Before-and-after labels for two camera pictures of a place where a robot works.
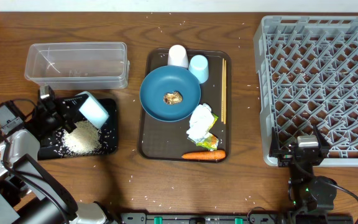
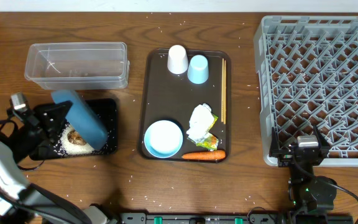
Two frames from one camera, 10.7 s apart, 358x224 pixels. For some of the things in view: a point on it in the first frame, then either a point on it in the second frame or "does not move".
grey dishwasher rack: x=321 y=71 does not move
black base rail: x=292 y=218 does not move
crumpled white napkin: x=201 y=120 does not move
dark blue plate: x=166 y=79 → x=84 y=121
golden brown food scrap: x=171 y=98 → x=74 y=137
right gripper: x=285 y=155 does not move
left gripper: x=66 y=119 does not move
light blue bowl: x=92 y=110 → x=163 y=139
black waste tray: x=53 y=149 does not move
